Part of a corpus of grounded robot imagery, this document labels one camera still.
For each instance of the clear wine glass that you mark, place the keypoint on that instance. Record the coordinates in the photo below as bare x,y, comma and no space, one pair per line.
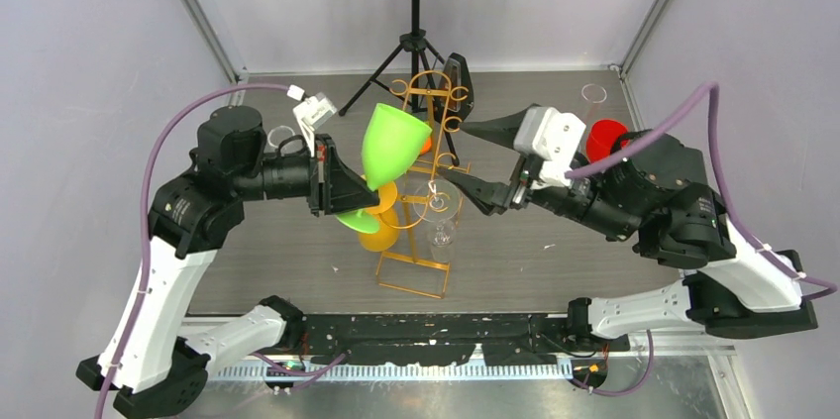
283,139
437,204

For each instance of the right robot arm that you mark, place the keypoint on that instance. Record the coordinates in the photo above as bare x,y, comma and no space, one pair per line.
661,201

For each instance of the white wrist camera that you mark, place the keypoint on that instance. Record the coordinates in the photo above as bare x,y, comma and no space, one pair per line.
311,112
553,137

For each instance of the clear wine glass front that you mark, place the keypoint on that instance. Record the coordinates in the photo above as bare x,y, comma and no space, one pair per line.
437,204

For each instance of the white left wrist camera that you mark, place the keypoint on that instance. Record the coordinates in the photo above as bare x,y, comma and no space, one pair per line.
311,112

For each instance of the gold wire wine glass rack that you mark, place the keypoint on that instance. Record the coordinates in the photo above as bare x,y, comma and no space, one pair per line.
426,167

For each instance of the white slotted cable duct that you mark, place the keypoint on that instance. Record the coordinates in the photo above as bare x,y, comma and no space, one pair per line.
472,370

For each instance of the red silicone wine glass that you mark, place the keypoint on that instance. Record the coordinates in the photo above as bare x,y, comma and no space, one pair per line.
601,138

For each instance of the black taped front rail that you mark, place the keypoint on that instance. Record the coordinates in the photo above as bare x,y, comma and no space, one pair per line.
436,340

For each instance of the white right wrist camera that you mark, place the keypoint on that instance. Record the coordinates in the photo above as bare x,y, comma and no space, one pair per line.
553,137

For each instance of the yellow silicone wine glass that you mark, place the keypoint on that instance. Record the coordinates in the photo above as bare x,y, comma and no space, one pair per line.
387,234

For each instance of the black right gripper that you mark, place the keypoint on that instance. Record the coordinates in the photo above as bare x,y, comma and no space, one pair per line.
495,196

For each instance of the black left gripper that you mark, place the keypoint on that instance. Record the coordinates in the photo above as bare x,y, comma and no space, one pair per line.
334,186

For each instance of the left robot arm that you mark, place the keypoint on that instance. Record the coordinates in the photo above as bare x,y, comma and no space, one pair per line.
149,368

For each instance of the black metronome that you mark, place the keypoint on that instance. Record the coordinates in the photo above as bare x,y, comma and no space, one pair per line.
458,81

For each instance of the orange toy block piece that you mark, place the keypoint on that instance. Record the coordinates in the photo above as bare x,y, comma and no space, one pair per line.
427,146

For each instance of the clear tall flute glass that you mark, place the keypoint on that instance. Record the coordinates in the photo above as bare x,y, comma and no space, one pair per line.
593,96

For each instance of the green silicone wine glass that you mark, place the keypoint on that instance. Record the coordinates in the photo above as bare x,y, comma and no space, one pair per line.
393,140

